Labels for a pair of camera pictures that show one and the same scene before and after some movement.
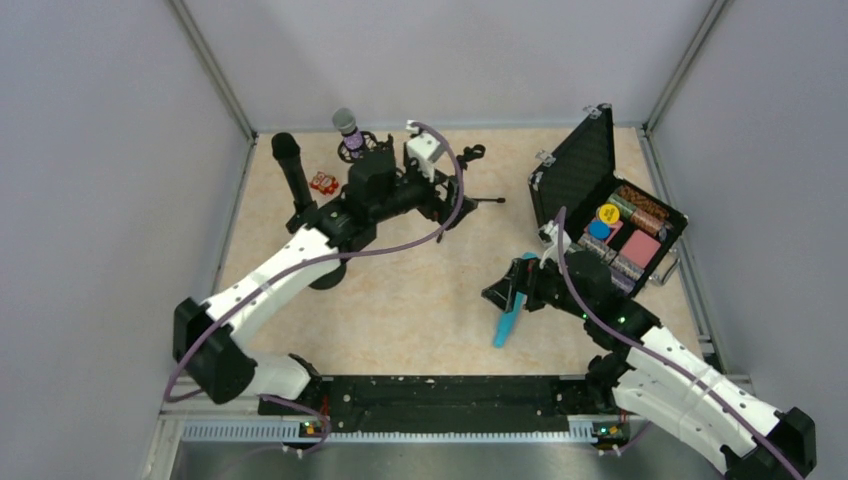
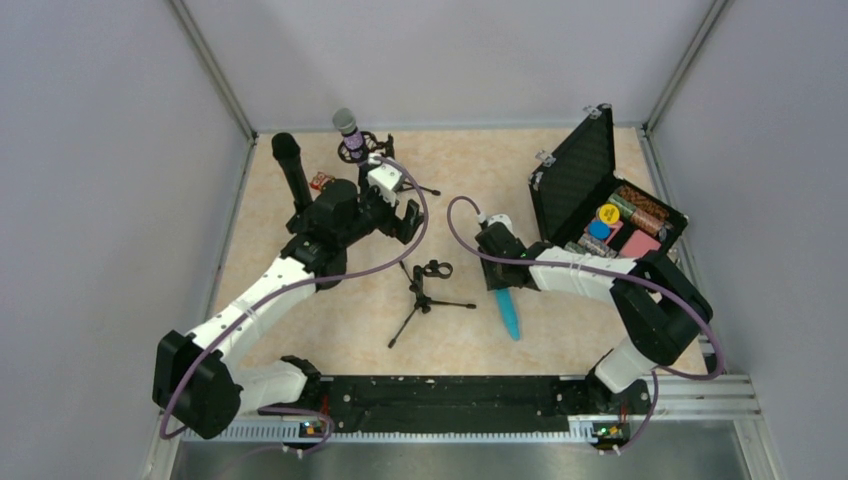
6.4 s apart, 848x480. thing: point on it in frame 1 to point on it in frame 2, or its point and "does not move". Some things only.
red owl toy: (324, 183) does not move
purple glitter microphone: (345, 122) does not move
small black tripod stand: (470, 152) to (444, 270)
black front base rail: (445, 403) does not move
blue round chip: (598, 229) does not move
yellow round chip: (609, 213) does not move
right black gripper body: (530, 285) to (497, 257)
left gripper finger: (466, 205) to (413, 217)
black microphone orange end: (286, 148) does not move
